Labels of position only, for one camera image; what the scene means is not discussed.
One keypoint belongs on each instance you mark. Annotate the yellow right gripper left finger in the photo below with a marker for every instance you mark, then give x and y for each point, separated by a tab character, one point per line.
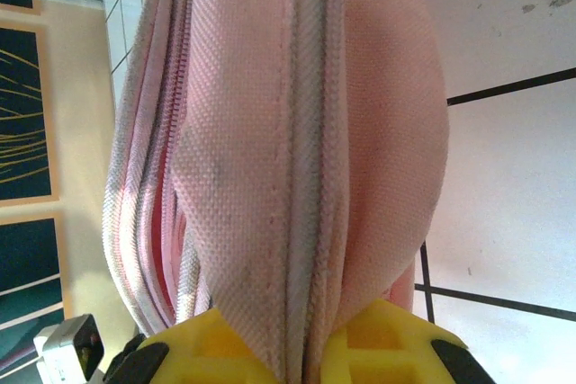
198	348

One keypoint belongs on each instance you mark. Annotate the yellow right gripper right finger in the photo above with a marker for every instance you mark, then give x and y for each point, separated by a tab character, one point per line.
387	348

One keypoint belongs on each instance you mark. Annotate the pink fabric backpack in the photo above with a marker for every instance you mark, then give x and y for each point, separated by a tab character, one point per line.
270	132

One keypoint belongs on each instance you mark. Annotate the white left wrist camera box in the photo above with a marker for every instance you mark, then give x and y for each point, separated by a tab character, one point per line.
63	352

